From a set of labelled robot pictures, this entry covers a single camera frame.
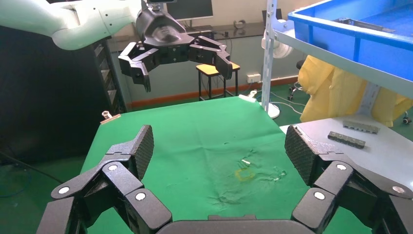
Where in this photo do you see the grey slotted connector block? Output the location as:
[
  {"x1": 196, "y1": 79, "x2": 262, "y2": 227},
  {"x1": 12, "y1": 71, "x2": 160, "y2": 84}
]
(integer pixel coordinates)
[
  {"x1": 327, "y1": 131, "x2": 367, "y2": 150},
  {"x1": 342, "y1": 120, "x2": 381, "y2": 135}
]

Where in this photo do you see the dark desk counter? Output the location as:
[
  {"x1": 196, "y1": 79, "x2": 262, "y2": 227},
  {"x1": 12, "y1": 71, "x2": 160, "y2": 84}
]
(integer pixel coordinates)
[{"x1": 108, "y1": 21, "x2": 267, "y2": 53}]

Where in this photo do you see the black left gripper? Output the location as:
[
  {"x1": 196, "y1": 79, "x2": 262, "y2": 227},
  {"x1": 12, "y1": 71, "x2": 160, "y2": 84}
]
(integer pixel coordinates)
[{"x1": 117, "y1": 8, "x2": 234, "y2": 93}]

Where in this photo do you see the white round base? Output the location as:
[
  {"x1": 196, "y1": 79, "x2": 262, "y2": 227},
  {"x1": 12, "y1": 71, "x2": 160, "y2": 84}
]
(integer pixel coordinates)
[{"x1": 261, "y1": 19, "x2": 294, "y2": 119}]

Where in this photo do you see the yellow garment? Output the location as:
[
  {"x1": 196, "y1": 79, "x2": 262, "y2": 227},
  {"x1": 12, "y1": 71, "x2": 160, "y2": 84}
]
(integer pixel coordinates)
[{"x1": 297, "y1": 55, "x2": 413, "y2": 128}]

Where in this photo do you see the black curtain screen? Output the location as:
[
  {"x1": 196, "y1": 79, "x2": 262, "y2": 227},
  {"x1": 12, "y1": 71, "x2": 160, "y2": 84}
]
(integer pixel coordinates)
[{"x1": 0, "y1": 25, "x2": 127, "y2": 164}]

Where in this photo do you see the black floor cable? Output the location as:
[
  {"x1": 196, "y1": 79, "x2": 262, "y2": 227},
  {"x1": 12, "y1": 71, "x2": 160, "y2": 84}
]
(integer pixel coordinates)
[{"x1": 0, "y1": 151, "x2": 64, "y2": 185}]

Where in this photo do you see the black computer monitor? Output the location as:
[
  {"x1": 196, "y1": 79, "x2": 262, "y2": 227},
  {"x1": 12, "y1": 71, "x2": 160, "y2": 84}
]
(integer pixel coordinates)
[{"x1": 166, "y1": 0, "x2": 214, "y2": 21}]

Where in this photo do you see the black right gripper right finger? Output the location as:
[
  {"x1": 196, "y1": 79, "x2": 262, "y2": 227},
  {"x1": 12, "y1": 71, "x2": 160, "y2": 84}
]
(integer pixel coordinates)
[{"x1": 284, "y1": 125, "x2": 413, "y2": 234}]

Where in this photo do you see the stamped metal plate part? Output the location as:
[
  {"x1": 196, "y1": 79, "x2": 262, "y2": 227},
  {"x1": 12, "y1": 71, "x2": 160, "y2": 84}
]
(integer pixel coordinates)
[{"x1": 334, "y1": 18, "x2": 396, "y2": 33}]

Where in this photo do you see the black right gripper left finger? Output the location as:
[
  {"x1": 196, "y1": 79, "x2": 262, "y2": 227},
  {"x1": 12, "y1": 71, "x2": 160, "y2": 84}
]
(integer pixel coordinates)
[{"x1": 36, "y1": 125, "x2": 172, "y2": 234}]

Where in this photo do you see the yellow topped black stool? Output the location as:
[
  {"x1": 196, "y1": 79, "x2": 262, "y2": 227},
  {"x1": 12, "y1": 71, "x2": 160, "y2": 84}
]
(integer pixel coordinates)
[{"x1": 195, "y1": 62, "x2": 242, "y2": 101}]

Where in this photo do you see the silver binder clip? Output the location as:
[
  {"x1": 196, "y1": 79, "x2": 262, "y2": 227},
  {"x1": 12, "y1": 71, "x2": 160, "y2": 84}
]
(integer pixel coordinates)
[
  {"x1": 238, "y1": 90, "x2": 258, "y2": 104},
  {"x1": 99, "y1": 110, "x2": 122, "y2": 125}
]

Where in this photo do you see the dark storage rack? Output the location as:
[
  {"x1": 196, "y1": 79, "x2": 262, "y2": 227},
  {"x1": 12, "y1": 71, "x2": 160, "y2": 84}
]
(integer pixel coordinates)
[{"x1": 92, "y1": 38, "x2": 129, "y2": 114}]

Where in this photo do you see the white slotted angle shelf rack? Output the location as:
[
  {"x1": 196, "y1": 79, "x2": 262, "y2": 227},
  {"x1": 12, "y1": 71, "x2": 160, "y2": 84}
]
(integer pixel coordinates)
[{"x1": 261, "y1": 0, "x2": 413, "y2": 117}]

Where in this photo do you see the green table cloth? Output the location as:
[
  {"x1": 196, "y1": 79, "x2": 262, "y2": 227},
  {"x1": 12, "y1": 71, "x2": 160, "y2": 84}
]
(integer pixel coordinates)
[{"x1": 79, "y1": 96, "x2": 375, "y2": 234}]

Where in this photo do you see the blue plastic bin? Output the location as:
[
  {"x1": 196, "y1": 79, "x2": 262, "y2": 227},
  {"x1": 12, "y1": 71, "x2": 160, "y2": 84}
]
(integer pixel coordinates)
[{"x1": 287, "y1": 0, "x2": 413, "y2": 82}]

